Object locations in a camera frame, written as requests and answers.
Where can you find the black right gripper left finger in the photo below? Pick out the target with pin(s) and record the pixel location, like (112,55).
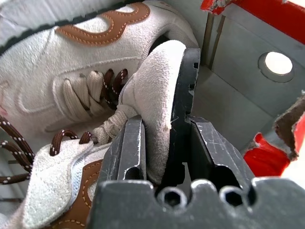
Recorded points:
(132,152)

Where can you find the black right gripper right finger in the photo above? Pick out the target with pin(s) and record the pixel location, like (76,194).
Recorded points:
(207,148)

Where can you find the white sneaker with beige laces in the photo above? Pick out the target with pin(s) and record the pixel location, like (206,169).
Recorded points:
(78,59)

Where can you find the red cardboard shoebox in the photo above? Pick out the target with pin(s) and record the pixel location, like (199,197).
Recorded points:
(238,95)

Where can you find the white sneaker with brown laces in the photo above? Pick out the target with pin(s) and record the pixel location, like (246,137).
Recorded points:
(50,171)

